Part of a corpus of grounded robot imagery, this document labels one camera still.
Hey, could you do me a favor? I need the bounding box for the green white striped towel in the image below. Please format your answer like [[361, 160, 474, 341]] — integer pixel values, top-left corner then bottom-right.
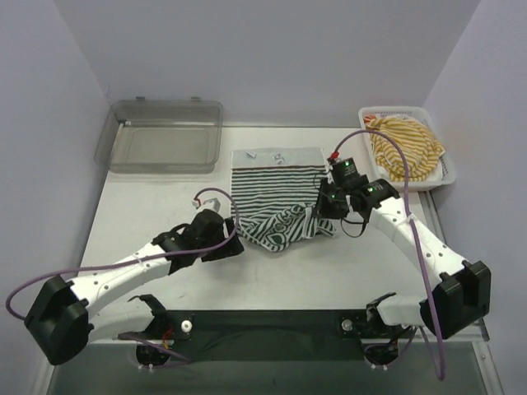
[[231, 147, 336, 253]]

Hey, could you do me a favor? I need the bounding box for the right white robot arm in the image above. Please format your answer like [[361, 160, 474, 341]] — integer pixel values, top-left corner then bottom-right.
[[315, 179, 492, 340]]

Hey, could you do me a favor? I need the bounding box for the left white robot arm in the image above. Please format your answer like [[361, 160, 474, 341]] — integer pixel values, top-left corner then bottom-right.
[[24, 209, 243, 365]]

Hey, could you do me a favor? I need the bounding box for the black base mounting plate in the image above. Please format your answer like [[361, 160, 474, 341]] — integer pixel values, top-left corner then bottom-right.
[[123, 309, 408, 340]]

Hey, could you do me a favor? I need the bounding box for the yellow white striped towel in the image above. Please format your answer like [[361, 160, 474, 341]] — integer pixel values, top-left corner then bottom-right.
[[364, 114, 445, 182]]

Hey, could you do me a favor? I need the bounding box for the clear grey plastic container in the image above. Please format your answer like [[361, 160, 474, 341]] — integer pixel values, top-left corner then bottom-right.
[[94, 97, 223, 174]]

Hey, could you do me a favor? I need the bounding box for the white plastic basket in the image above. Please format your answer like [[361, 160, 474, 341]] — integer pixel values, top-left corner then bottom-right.
[[358, 106, 456, 191]]

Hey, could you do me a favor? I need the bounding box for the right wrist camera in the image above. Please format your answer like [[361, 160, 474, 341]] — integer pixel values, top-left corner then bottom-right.
[[328, 151, 369, 189]]

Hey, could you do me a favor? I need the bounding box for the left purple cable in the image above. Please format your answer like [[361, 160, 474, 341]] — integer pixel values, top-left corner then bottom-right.
[[5, 187, 240, 321]]

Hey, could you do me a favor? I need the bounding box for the purple cable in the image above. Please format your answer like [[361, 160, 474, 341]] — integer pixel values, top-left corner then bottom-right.
[[5, 187, 240, 321], [331, 129, 448, 382]]

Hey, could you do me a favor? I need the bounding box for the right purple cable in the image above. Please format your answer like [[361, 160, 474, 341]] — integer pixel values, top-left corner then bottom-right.
[[331, 129, 448, 382]]

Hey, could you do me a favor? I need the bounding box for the aluminium frame rail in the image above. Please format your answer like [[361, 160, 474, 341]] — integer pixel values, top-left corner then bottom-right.
[[419, 193, 492, 340]]

